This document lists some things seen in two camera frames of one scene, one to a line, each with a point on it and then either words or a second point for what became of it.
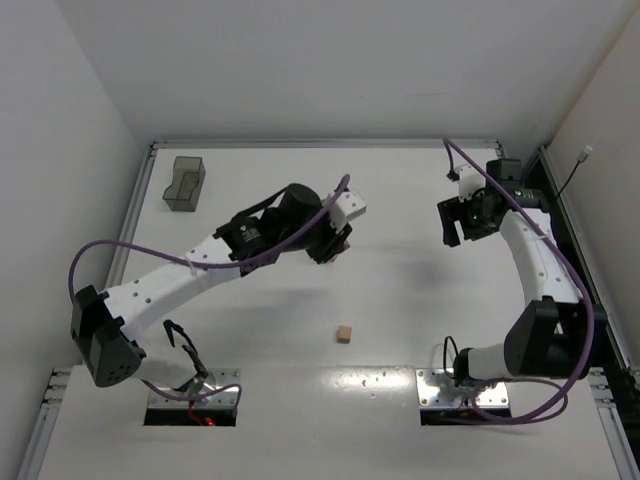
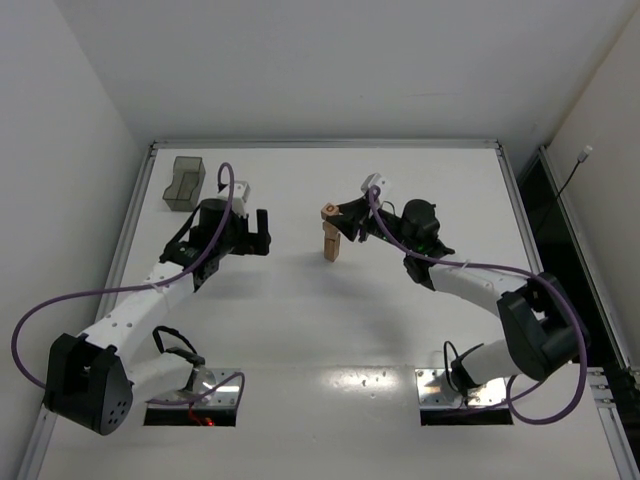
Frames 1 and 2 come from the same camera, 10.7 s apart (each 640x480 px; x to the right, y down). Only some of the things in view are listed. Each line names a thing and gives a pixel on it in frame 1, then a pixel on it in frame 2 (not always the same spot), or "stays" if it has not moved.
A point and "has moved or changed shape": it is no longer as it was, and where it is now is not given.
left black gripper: x=329 y=245 to x=252 y=239
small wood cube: x=344 y=334 has moved or changed shape
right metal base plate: x=437 y=391 stays
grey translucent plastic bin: x=188 y=178 stays
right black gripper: x=451 y=218 to x=361 y=220
